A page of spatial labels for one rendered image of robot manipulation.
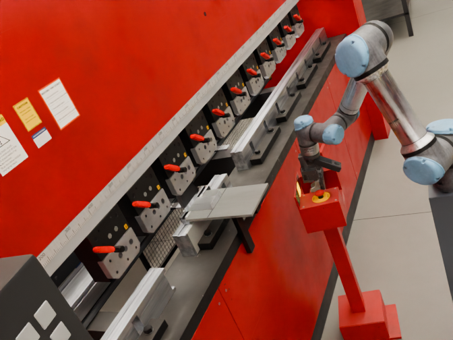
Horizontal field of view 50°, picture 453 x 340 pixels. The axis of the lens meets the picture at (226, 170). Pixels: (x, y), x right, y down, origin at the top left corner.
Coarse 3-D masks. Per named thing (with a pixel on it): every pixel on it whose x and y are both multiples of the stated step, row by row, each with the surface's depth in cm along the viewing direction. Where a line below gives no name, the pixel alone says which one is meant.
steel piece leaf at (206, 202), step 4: (204, 196) 180; (208, 196) 179; (212, 196) 178; (216, 196) 173; (196, 200) 180; (200, 200) 178; (204, 200) 177; (208, 200) 176; (212, 200) 171; (216, 200) 173; (192, 204) 178; (196, 204) 177; (200, 204) 176; (204, 204) 175; (208, 204) 174; (212, 204) 170; (192, 208) 176; (196, 208) 174; (200, 208) 173; (204, 208) 172; (208, 208) 171; (212, 208) 170
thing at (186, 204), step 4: (192, 184) 179; (188, 188) 176; (192, 188) 178; (184, 192) 174; (188, 192) 176; (192, 192) 178; (196, 192) 181; (176, 196) 172; (180, 196) 171; (184, 196) 173; (188, 196) 175; (192, 196) 178; (196, 196) 182; (180, 200) 172; (184, 200) 173; (188, 200) 175; (192, 200) 179; (180, 204) 174; (184, 204) 173; (188, 204) 176; (184, 208) 174; (188, 208) 176
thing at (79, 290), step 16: (256, 96) 289; (208, 160) 234; (160, 224) 197; (144, 240) 188; (80, 272) 170; (64, 288) 166; (80, 288) 161; (96, 288) 163; (112, 288) 170; (80, 304) 157; (96, 304) 163; (80, 320) 156
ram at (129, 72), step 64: (0, 0) 114; (64, 0) 131; (128, 0) 155; (192, 0) 188; (256, 0) 241; (0, 64) 112; (64, 64) 128; (128, 64) 151; (192, 64) 183; (64, 128) 126; (128, 128) 147; (0, 192) 108; (64, 192) 123; (0, 256) 106; (64, 256) 121
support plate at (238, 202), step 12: (204, 192) 183; (216, 192) 180; (228, 192) 176; (240, 192) 173; (252, 192) 170; (264, 192) 168; (216, 204) 172; (228, 204) 169; (240, 204) 166; (252, 204) 163; (192, 216) 171; (204, 216) 168; (216, 216) 165; (228, 216) 162; (240, 216) 160; (252, 216) 158
